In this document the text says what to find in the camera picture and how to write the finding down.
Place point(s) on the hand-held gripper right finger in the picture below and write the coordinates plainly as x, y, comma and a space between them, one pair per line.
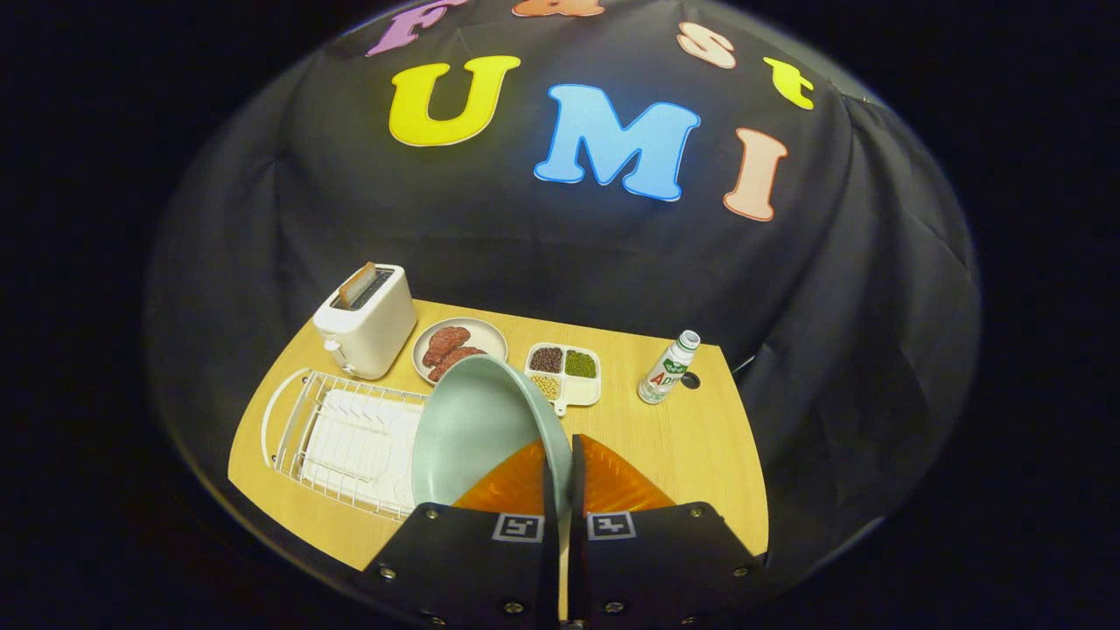
577, 560

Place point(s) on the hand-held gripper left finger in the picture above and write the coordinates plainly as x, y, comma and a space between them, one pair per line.
550, 560

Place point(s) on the pale green plate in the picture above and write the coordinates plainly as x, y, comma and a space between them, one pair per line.
472, 429

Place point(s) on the beige plate with meat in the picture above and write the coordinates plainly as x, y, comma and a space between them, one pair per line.
486, 337

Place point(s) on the white divided tray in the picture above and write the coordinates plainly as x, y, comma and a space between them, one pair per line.
582, 394

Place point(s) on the pile of yellow beans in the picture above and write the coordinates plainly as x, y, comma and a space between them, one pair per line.
546, 385

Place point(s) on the pile of green beans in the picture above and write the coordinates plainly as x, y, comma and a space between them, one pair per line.
580, 364

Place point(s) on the pile of dark red beans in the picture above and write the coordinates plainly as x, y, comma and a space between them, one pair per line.
546, 360

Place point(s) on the white drink bottle green label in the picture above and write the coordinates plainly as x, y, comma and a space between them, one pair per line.
665, 372

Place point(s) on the white drip tray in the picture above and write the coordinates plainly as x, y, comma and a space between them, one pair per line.
367, 455

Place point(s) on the red meat slice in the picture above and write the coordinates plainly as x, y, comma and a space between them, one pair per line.
444, 343
459, 359

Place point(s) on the white toaster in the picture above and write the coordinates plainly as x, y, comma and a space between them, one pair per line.
376, 332

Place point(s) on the brown toast slice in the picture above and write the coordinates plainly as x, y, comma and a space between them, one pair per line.
357, 284

